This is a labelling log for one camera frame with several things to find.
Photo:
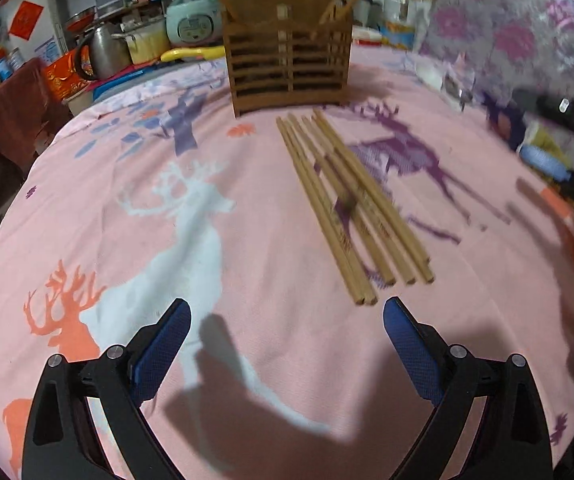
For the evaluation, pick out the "yellow frying pan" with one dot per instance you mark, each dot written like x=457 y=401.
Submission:
x=198 y=53

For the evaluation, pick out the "clear oil bottle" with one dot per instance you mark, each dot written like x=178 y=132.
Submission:
x=404 y=23

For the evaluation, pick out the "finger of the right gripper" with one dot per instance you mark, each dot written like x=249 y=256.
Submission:
x=544 y=163

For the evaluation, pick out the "steel electric kettle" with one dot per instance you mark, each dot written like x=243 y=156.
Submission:
x=107 y=51

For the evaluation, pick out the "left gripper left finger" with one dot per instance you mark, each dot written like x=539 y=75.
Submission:
x=61 y=440

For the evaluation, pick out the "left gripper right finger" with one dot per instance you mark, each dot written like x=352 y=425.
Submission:
x=512 y=439

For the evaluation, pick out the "white ceramic spoon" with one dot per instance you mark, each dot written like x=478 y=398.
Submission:
x=431 y=75

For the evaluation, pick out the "pink deer print tablecloth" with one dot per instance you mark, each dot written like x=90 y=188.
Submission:
x=161 y=192

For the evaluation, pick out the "mint green rice cooker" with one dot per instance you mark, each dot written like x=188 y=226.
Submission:
x=194 y=23

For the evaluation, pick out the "wooden slatted utensil holder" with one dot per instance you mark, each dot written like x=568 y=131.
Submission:
x=281 y=53

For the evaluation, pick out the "red covered side table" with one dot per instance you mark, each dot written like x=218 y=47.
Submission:
x=29 y=115

